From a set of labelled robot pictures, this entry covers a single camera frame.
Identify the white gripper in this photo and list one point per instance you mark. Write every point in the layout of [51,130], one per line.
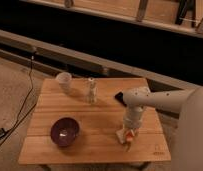
[132,119]

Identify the red orange pepper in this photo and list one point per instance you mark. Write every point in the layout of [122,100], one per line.
[129,136]

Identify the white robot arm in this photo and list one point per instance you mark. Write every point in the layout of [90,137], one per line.
[188,105]

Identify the white sponge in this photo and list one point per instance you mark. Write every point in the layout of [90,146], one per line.
[121,134]

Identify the black rectangular device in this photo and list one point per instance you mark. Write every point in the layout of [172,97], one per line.
[119,98]

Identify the clear glass bottle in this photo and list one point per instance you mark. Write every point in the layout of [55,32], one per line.
[92,90]

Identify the wooden table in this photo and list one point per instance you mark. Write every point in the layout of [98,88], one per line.
[97,141]

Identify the purple bowl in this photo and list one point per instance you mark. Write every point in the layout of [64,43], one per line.
[64,131]

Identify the white paper cup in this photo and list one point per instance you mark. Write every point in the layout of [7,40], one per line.
[64,80]

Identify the grey metal rail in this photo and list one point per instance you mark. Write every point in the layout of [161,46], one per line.
[86,61]

